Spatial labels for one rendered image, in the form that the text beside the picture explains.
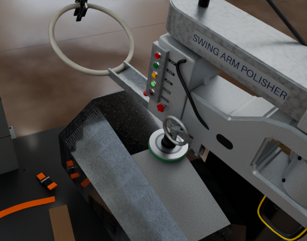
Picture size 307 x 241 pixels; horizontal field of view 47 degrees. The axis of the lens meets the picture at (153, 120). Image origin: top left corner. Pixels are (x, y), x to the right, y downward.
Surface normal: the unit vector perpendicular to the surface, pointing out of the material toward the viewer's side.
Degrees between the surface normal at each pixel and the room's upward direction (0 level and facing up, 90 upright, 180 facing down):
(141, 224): 45
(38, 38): 0
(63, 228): 0
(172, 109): 90
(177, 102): 90
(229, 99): 4
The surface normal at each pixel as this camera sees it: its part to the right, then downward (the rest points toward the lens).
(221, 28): 0.13, -0.68
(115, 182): -0.51, -0.26
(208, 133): -0.71, 0.45
